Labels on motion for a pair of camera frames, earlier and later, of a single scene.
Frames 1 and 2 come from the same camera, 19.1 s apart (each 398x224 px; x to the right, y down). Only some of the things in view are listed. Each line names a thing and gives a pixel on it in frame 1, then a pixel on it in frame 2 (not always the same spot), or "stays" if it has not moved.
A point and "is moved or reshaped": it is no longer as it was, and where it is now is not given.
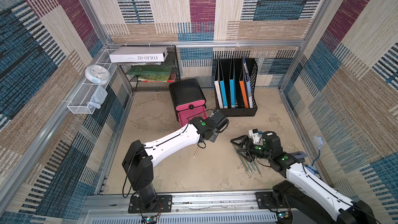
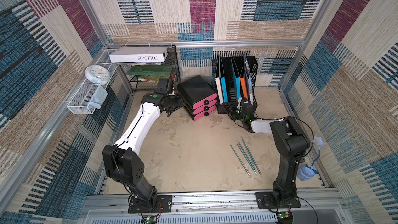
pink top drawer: (190, 105) is moved or reshaped
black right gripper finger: (242, 141) → (231, 107)
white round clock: (97, 74) stays
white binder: (217, 84) stays
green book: (150, 70) stays
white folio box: (138, 54) stays
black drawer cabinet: (185, 92) is moved or reshaped
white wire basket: (85, 99) stays
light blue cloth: (98, 97) stays
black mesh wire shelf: (154, 76) stays
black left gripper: (216, 133) → (181, 102)
